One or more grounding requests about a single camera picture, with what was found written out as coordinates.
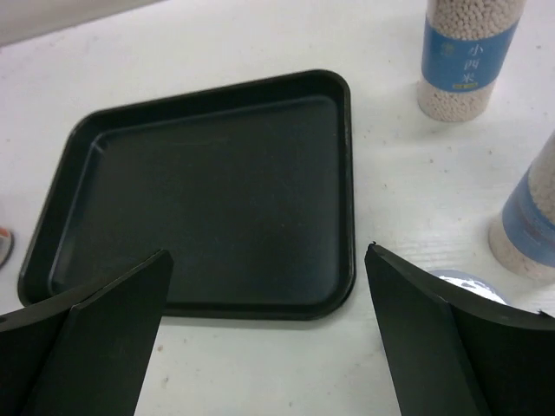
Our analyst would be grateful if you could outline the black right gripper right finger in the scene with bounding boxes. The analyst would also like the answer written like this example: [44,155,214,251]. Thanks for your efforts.
[364,244,554,415]

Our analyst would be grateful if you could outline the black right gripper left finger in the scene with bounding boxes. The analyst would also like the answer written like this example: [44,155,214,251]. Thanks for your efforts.
[1,250,173,415]

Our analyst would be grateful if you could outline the sauce jar white lid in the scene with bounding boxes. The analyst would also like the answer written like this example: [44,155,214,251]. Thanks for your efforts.
[429,270,508,305]
[0,226,15,267]

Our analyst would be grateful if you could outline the grain bottle blue label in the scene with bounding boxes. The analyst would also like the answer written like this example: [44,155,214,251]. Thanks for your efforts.
[417,1,526,122]
[488,136,554,283]

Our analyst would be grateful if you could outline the black rectangular plastic tray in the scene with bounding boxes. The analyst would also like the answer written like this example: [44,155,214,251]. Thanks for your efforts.
[17,69,356,321]

